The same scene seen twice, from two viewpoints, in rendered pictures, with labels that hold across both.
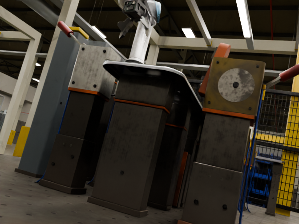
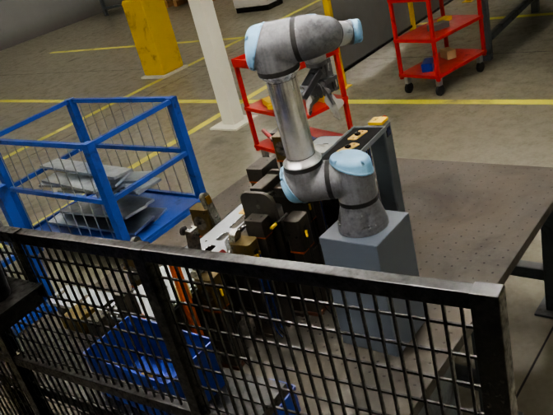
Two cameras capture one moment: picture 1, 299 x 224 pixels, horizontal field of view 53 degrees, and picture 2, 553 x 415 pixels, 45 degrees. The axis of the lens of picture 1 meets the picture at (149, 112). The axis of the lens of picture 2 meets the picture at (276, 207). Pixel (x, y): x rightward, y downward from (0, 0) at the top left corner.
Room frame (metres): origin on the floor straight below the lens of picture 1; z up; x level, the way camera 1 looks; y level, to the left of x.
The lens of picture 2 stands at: (3.37, 0.59, 2.06)
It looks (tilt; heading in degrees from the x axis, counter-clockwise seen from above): 25 degrees down; 198
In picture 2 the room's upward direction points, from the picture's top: 15 degrees counter-clockwise
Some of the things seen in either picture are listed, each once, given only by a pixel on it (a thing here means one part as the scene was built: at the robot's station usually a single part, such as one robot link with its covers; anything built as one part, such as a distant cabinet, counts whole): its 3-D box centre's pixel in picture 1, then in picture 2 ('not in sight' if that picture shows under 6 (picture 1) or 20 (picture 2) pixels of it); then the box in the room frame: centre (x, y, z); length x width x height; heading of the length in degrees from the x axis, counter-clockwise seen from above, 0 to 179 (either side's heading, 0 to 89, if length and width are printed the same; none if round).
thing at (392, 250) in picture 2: not in sight; (374, 280); (1.63, 0.28, 0.90); 0.20 x 0.20 x 0.40; 65
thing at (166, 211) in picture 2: not in sight; (100, 179); (-0.60, -1.93, 0.47); 1.20 x 0.80 x 0.95; 66
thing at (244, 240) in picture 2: not in sight; (260, 288); (1.60, -0.11, 0.88); 0.11 x 0.07 x 0.37; 70
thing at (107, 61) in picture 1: (195, 128); (251, 210); (1.23, -0.20, 1.00); 1.38 x 0.22 x 0.02; 160
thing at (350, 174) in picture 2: not in sight; (350, 175); (1.63, 0.27, 1.27); 0.13 x 0.12 x 0.14; 90
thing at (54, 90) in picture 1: (54, 102); (388, 174); (0.91, 0.28, 0.92); 0.08 x 0.08 x 0.44; 70
